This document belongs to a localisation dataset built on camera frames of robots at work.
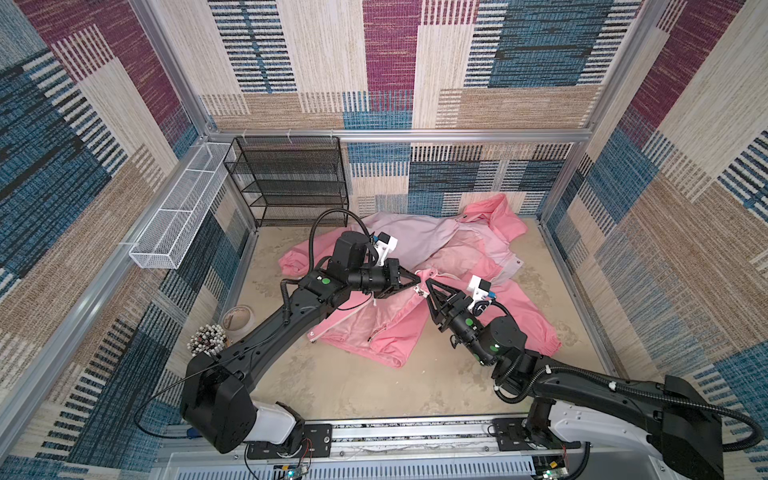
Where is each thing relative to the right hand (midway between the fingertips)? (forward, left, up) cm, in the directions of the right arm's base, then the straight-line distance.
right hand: (421, 290), depth 67 cm
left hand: (+3, -1, 0) cm, 3 cm away
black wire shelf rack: (+54, +41, -10) cm, 68 cm away
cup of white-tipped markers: (-5, +49, -10) cm, 51 cm away
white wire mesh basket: (+26, +74, -10) cm, 80 cm away
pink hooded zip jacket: (+4, +4, -29) cm, 29 cm away
